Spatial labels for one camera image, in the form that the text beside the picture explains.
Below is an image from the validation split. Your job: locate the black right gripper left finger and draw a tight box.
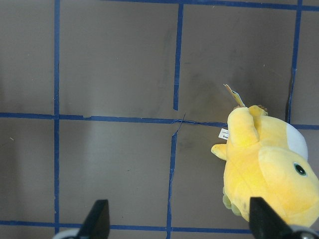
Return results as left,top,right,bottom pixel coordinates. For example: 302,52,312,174
77,199,110,239

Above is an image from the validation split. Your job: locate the yellow plush penguin toy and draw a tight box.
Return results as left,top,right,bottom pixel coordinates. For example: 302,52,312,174
211,91,319,227

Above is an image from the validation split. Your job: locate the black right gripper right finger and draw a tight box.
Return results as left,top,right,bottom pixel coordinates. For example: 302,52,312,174
249,197,293,239

